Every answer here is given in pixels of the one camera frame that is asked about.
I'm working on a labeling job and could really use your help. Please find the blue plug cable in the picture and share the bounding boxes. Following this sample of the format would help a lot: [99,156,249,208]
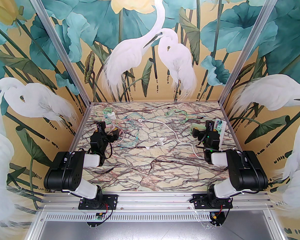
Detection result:
[117,131,143,150]

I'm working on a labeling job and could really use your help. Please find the thin green adapter cable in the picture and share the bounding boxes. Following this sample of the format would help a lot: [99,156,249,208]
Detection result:
[94,106,115,117]

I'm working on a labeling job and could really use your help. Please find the grey perforated metal panel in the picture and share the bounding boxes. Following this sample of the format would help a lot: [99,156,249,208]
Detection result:
[27,210,287,240]

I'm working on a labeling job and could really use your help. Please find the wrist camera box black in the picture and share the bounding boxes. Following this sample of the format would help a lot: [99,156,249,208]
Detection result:
[192,126,204,138]
[107,128,120,142]

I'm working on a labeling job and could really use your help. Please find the aluminium table rear rail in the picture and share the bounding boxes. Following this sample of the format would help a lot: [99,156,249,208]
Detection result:
[89,101,222,105]

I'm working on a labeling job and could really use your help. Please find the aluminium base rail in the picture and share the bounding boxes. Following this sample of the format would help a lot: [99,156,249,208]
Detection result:
[39,192,275,211]

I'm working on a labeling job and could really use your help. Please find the white power strip coloured sockets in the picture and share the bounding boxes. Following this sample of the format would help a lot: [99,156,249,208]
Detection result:
[213,118,227,146]

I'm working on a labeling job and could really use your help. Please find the white power strip cord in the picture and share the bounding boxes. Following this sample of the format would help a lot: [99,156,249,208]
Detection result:
[139,119,203,158]

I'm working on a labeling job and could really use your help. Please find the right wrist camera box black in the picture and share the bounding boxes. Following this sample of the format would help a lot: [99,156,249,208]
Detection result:
[192,126,204,138]

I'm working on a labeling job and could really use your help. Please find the small white cable connector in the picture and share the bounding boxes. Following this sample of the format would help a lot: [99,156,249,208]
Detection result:
[145,138,165,150]

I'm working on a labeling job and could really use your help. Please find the pink socket cable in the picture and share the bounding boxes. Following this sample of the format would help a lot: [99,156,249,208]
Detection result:
[115,119,130,141]

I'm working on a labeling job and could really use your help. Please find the aluminium table side rail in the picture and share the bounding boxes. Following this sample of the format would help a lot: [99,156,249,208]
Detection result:
[220,103,260,191]
[51,103,92,192]

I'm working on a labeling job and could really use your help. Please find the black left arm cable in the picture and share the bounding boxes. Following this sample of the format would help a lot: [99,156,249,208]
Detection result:
[97,140,113,168]

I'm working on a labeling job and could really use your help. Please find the aluminium frame post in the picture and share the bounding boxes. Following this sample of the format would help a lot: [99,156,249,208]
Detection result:
[219,0,287,104]
[22,0,91,104]

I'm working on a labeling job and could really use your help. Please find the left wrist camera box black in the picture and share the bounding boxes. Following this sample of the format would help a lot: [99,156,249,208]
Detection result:
[107,128,120,142]

